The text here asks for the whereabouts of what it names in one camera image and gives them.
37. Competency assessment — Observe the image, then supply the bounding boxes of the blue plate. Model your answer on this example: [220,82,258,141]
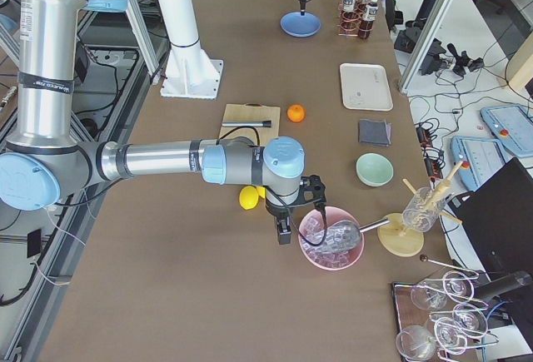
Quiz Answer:
[280,12,321,37]

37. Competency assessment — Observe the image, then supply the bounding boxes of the orange fruit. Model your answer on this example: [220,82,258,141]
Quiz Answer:
[286,104,306,123]

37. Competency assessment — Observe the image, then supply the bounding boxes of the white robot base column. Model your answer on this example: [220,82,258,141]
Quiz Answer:
[158,0,223,100]

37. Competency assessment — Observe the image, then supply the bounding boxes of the yellow lemon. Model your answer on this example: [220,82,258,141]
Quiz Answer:
[238,186,260,211]
[257,186,266,199]

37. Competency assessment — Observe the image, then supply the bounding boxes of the tea bottle middle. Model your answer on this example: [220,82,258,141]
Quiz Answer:
[341,0,356,31]

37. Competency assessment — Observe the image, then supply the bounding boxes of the pink bowl with ice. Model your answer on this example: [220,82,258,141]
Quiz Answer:
[298,206,365,270]

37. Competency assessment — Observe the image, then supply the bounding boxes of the metal ice scoop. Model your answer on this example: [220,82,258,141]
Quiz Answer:
[316,218,390,253]

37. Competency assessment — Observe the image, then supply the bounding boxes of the tea bottle front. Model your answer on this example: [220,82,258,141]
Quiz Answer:
[358,0,379,39]

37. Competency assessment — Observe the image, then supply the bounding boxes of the cream rabbit tray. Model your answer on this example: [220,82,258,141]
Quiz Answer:
[340,62,393,112]

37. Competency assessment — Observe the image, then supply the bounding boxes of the green bowl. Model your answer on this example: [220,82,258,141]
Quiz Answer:
[356,153,394,187]

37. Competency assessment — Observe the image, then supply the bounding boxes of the steel muddler with black tip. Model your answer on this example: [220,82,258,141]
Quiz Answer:
[222,120,272,128]

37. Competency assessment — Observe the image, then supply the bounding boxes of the wooden cup tree stand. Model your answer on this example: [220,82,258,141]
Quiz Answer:
[377,161,465,257]

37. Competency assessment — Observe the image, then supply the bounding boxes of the wooden cutting board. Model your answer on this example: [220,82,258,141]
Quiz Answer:
[222,104,281,146]

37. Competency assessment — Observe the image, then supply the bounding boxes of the grey folded cloth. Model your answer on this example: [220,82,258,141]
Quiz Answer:
[358,119,391,146]

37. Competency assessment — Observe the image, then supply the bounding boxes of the clear glass mug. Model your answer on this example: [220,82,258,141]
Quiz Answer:
[402,187,446,233]

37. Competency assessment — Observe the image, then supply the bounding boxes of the wine glass rack tray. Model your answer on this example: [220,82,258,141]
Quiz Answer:
[391,270,499,361]

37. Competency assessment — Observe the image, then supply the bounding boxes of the blue teach pendant near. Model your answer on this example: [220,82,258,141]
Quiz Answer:
[450,136,511,191]

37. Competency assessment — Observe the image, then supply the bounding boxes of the blue teach pendant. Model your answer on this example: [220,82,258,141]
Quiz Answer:
[450,136,511,191]
[480,104,532,157]

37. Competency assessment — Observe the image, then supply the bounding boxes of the black laptop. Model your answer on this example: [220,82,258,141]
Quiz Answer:
[449,157,532,273]

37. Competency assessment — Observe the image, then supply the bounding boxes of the blue teach pendant far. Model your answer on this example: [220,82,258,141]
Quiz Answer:
[480,104,532,157]

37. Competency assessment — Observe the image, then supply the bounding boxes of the copper wire bottle rack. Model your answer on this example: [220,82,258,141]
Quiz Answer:
[337,0,378,40]

